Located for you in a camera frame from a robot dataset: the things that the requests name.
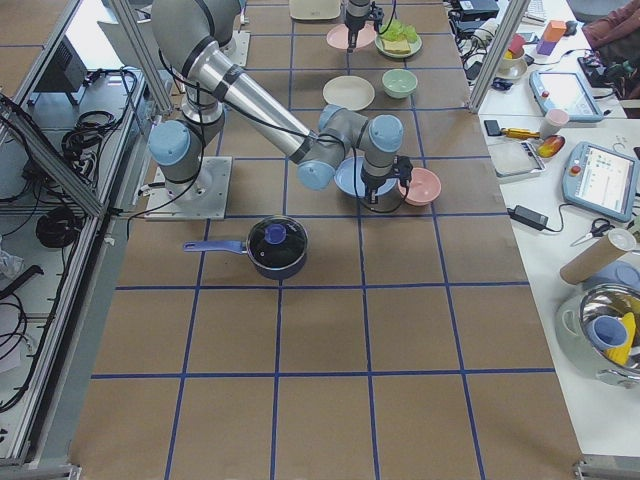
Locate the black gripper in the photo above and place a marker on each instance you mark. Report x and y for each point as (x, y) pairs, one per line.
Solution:
(354, 23)
(372, 181)

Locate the pink plate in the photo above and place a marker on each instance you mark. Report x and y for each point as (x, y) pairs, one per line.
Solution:
(337, 37)

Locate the blue plate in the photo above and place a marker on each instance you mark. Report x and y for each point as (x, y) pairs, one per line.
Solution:
(348, 177)

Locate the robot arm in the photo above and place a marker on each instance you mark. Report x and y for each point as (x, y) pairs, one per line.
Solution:
(191, 36)
(360, 2)

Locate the bread slice on plate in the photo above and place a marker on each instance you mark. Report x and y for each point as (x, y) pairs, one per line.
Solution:
(396, 47)

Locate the green lettuce leaf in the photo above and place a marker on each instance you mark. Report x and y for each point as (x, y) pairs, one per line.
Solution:
(396, 30)

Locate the pink bowl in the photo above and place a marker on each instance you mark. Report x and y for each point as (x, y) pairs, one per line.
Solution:
(424, 187)

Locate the cream plate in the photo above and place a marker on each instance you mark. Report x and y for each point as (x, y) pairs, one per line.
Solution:
(351, 92)

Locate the cream toaster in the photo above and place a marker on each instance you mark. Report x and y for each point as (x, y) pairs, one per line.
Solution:
(314, 10)

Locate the light green plate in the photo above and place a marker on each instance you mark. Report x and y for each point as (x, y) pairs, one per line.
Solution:
(415, 48)

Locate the green bowl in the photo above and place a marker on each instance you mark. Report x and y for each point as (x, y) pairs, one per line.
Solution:
(399, 83)

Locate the glass pot lid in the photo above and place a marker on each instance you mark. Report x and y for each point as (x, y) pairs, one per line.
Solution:
(277, 242)

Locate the silver digital scale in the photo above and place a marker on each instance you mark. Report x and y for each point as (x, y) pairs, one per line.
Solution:
(515, 160)

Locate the white bowl with fruit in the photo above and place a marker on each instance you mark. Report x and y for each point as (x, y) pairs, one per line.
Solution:
(512, 56)

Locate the black power adapter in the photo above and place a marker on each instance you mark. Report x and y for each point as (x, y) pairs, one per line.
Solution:
(528, 217)

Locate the purple block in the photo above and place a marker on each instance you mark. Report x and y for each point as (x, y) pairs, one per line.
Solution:
(552, 34)

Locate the teach pendant far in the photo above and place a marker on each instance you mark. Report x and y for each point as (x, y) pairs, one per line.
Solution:
(566, 91)

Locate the teach pendant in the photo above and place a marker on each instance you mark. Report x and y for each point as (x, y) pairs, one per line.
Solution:
(601, 180)
(566, 91)

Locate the teach pendant near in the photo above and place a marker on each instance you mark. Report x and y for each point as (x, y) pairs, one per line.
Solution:
(601, 180)

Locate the scissors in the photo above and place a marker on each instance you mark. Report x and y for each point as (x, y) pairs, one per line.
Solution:
(599, 227)

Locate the cardboard tube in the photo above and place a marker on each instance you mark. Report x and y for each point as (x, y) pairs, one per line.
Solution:
(616, 243)

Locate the steel mixing bowl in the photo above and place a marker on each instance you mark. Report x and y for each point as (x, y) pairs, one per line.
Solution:
(571, 322)

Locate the blue cup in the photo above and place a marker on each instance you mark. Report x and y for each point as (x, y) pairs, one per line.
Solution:
(608, 334)

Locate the black electronics box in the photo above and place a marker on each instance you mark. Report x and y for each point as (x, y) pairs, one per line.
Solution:
(65, 73)

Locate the gold screwdriver handle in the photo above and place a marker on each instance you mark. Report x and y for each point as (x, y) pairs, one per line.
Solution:
(517, 133)

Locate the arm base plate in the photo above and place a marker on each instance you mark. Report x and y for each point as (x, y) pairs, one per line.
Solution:
(206, 199)

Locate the aluminium frame post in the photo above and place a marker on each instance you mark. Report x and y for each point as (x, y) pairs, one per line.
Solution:
(511, 19)

